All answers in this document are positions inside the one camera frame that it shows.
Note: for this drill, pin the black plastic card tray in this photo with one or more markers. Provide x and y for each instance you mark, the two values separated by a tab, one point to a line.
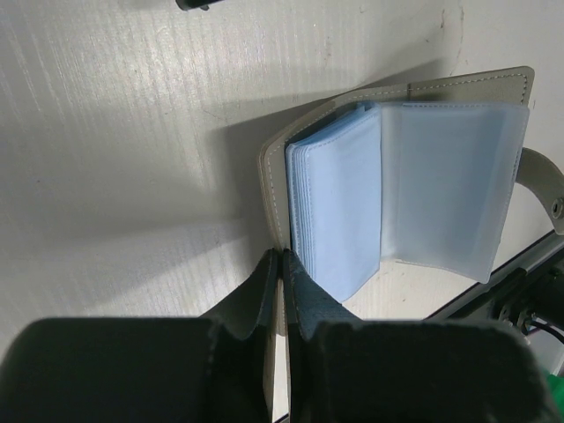
188	5

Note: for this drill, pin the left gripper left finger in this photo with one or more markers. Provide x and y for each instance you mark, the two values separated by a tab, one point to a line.
213	368

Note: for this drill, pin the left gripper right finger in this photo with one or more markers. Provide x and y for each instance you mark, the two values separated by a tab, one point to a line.
345	369

